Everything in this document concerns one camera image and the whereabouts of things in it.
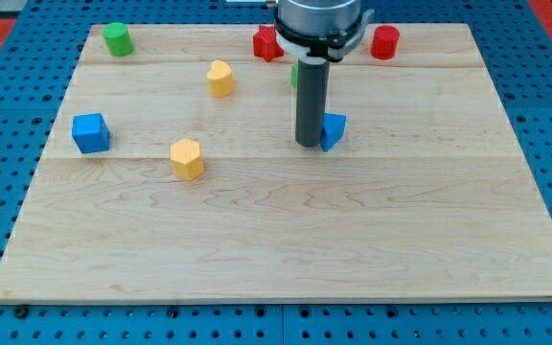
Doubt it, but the green cylinder block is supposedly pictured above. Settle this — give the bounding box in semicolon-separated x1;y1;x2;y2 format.
103;22;134;57

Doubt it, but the blue triangle block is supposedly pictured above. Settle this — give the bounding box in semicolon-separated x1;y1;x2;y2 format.
319;113;347;152

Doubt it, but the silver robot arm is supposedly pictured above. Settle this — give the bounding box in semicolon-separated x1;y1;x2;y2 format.
274;0;375;147

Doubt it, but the blue cube block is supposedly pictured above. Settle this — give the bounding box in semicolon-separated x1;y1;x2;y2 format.
72;113;110;154

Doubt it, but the green block behind rod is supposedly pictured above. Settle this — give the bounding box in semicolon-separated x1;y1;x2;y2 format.
290;62;298;89

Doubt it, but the red cylinder block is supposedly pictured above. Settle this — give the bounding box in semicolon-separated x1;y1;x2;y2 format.
370;25;401;60

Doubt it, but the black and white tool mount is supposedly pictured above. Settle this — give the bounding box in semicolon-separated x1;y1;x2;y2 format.
274;9;375;64

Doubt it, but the yellow heart block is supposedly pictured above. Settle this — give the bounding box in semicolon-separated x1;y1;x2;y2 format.
206;60;235;98

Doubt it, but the yellow hexagon block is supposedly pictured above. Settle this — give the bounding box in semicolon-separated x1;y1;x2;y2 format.
170;139;205;180

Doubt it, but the wooden board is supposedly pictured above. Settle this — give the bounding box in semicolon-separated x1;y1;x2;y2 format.
0;24;552;305

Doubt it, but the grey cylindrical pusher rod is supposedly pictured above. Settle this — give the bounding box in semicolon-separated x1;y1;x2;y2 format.
295;60;330;147

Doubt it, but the red star block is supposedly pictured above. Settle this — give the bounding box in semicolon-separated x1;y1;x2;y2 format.
252;25;285;62

